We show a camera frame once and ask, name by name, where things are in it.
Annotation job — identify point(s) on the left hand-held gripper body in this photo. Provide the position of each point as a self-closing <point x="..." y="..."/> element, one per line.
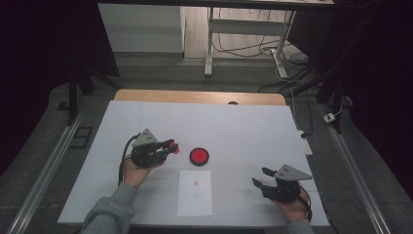
<point x="146" y="151"/>

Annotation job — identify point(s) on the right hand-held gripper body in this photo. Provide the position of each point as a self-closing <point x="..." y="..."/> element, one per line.
<point x="287" y="177"/>

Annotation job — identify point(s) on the small orange stamp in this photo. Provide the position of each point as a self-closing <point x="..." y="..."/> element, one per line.
<point x="175" y="148"/>

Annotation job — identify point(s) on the round black red ink pad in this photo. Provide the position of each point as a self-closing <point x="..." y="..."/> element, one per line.
<point x="199" y="164"/>

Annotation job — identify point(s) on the white paper sheet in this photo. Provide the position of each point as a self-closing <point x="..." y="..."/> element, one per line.
<point x="195" y="198"/>

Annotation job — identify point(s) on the person's left hand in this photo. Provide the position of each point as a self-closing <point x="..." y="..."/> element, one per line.
<point x="136" y="174"/>

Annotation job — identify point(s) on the person's right hand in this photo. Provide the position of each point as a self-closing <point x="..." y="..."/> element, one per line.
<point x="293" y="209"/>

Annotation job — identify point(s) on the white power strip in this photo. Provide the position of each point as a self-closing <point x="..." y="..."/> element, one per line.
<point x="306" y="144"/>

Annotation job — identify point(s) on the small white adapter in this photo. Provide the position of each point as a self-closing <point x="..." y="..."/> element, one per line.
<point x="329" y="118"/>

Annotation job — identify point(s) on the dark round table grommet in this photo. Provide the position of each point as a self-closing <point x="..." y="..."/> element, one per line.
<point x="233" y="103"/>

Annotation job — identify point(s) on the black stand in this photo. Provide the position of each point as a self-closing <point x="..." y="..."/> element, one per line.
<point x="73" y="94"/>
<point x="331" y="84"/>

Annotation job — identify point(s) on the white panel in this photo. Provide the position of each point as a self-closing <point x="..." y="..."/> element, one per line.
<point x="139" y="29"/>

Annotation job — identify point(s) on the dark curtain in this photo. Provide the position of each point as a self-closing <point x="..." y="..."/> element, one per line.
<point x="42" y="48"/>
<point x="383" y="81"/>

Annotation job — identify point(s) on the metal floor rail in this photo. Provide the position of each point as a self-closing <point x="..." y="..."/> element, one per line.
<point x="48" y="172"/>
<point x="354" y="175"/>

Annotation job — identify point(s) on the white metal desk frame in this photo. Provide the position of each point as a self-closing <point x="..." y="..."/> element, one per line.
<point x="243" y="27"/>

